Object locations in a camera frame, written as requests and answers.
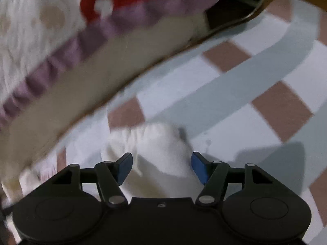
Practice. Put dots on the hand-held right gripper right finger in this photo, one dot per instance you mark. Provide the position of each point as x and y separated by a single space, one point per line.
200 167

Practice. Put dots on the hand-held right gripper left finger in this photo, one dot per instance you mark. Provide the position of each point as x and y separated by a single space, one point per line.
125 167

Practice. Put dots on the white fleece jacket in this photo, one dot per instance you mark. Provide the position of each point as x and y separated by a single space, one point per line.
161 155

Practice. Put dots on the checkered rug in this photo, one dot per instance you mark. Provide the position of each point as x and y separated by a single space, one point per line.
230 89

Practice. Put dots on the beige bed base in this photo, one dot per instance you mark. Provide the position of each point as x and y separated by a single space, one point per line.
76 94

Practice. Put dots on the white quilted bedspread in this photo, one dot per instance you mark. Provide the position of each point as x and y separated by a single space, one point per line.
38 17

